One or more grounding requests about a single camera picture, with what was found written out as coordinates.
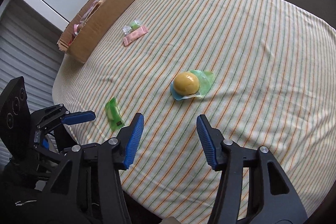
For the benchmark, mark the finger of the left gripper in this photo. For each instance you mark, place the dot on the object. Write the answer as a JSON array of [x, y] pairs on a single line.
[[45, 144], [78, 117]]

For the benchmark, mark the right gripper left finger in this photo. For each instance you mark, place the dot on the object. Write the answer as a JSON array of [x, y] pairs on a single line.
[[86, 187]]

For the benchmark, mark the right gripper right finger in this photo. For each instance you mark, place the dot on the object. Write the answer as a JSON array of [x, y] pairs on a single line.
[[271, 196]]

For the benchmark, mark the clear green candy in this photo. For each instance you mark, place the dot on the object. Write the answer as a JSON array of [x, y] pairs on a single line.
[[132, 26]]

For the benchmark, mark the pink sachet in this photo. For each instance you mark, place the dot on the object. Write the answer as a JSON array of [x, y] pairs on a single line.
[[136, 34]]

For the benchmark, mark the yellow jelly cup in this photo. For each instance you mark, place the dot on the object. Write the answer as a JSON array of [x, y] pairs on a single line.
[[191, 84]]

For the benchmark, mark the bagged sliced bread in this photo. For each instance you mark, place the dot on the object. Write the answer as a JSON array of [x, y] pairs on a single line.
[[94, 6]]

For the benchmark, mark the white radiator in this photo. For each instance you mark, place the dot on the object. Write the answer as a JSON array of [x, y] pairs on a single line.
[[29, 49]]

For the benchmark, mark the striped yellow tablecloth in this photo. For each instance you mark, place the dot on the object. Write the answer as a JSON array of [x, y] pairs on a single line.
[[261, 71]]

